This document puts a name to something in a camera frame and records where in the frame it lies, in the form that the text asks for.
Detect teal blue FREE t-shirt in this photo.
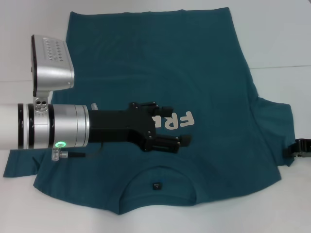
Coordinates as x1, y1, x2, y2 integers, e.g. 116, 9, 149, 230
2, 7, 296, 216

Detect left wrist cable with connector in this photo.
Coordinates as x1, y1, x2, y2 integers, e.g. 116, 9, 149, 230
50, 142, 105, 163

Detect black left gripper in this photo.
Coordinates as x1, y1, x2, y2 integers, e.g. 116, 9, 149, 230
88, 101, 193, 155

